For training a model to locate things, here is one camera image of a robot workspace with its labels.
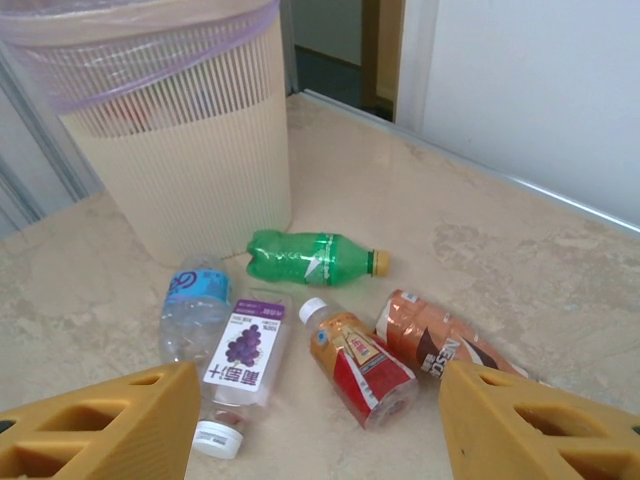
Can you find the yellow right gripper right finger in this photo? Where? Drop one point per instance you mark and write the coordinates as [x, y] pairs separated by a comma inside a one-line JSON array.
[[540, 435]]

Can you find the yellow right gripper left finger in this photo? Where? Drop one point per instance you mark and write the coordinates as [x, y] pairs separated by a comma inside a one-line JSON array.
[[90, 435]]

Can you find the copper Nescafe bottle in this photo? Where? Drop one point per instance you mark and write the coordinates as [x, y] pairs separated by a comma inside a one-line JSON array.
[[425, 330]]

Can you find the grape juice bottle purple label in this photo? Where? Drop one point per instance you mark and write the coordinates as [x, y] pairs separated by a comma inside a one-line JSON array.
[[245, 350]]

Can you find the red label tea bottle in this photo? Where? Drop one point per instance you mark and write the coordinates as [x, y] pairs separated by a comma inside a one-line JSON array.
[[370, 370]]

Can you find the clear water bottle blue label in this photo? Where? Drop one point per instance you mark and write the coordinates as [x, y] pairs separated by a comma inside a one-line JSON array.
[[200, 285]]

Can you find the green Sprite bottle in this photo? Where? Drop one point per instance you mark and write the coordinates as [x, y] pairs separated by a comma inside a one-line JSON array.
[[290, 257]]

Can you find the pink mesh basket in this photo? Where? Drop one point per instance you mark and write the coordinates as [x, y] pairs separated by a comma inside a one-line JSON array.
[[200, 190], [125, 65]]

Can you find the aluminium table edge strip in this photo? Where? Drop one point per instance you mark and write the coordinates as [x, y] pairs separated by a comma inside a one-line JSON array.
[[475, 167]]

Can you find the wooden door frame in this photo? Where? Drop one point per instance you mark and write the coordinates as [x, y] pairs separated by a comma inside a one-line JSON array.
[[382, 50]]

